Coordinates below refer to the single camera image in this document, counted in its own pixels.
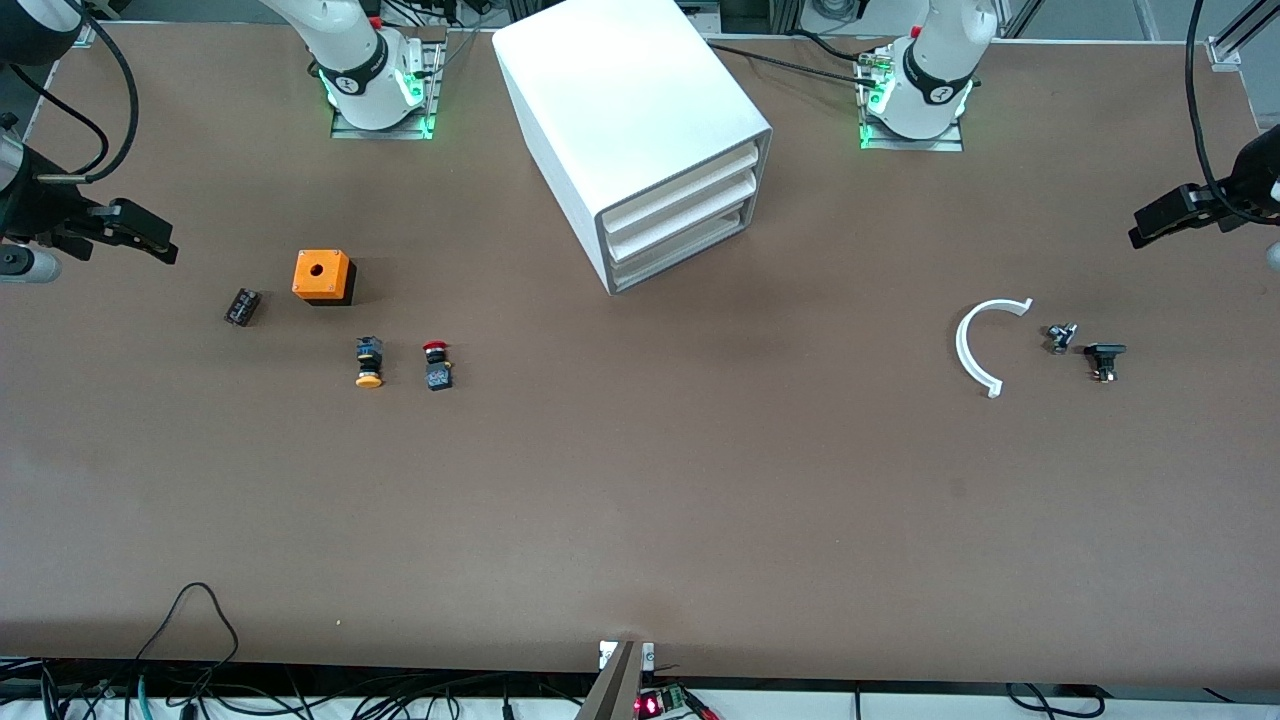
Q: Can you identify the white curved plastic arc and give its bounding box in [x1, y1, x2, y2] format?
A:
[955, 297, 1035, 400]

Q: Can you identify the black cable on table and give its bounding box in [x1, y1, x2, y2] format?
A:
[705, 30, 883, 85]

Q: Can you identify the white drawer cabinet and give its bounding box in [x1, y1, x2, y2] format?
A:
[492, 0, 774, 297]

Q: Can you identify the black looped cable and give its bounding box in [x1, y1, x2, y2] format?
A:
[135, 582, 241, 693]

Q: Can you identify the circuit board with red light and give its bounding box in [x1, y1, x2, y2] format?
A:
[635, 685, 716, 720]

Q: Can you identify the black switch part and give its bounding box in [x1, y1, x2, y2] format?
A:
[1083, 342, 1128, 384]

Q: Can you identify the orange button box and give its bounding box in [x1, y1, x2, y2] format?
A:
[291, 249, 358, 307]

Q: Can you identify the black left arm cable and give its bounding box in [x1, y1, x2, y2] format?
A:
[1185, 0, 1263, 201]

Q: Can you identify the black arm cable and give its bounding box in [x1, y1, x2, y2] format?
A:
[0, 0, 141, 186]
[1185, 0, 1263, 201]

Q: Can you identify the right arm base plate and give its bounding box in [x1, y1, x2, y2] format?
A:
[330, 38, 443, 141]

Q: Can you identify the aluminium strut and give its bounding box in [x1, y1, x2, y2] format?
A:
[575, 640, 646, 720]

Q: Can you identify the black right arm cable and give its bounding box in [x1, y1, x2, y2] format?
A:
[0, 0, 141, 186]

